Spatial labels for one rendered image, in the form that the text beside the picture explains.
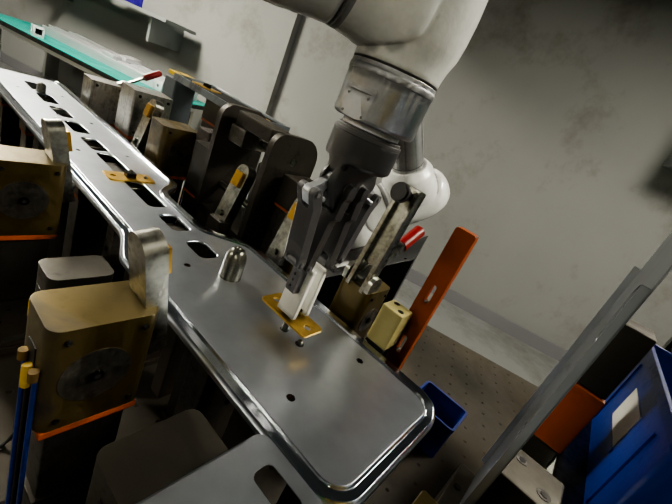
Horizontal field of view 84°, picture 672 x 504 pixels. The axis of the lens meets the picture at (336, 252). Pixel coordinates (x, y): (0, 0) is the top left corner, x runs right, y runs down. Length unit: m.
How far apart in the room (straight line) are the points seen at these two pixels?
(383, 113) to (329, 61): 3.56
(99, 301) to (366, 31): 0.33
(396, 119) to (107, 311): 0.31
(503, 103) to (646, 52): 0.98
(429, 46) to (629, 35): 3.49
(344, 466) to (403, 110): 0.33
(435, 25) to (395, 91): 0.06
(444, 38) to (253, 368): 0.37
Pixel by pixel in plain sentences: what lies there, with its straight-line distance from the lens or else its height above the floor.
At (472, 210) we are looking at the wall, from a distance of 3.62.
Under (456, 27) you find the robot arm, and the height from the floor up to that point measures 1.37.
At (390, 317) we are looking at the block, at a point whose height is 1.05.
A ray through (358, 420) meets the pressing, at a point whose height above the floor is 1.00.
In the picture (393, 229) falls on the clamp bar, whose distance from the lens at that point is 0.56.
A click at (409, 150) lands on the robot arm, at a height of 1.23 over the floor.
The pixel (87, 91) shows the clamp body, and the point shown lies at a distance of 1.38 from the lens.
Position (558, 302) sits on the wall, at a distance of 3.89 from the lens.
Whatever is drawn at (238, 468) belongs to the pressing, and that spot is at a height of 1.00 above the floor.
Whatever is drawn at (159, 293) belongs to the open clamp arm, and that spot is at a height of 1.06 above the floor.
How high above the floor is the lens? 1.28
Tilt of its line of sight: 21 degrees down
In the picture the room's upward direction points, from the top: 24 degrees clockwise
